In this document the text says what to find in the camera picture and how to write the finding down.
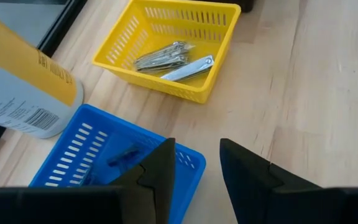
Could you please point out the blue plastic basket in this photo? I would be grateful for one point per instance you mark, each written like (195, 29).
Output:
(73, 146)

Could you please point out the silver nail clipper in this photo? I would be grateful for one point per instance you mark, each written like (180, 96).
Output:
(162, 65)
(188, 70)
(166, 51)

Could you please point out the yellow plastic basket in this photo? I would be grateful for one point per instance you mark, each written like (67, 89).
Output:
(172, 90)

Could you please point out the dark blue razor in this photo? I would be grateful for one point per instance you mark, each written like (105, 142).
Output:
(124, 155)

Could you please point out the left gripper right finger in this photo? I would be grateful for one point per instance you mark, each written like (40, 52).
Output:
(259, 193)

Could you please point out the white yellow wipes canister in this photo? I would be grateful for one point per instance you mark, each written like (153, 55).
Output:
(17, 93)

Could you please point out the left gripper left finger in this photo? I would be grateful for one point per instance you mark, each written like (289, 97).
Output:
(148, 193)

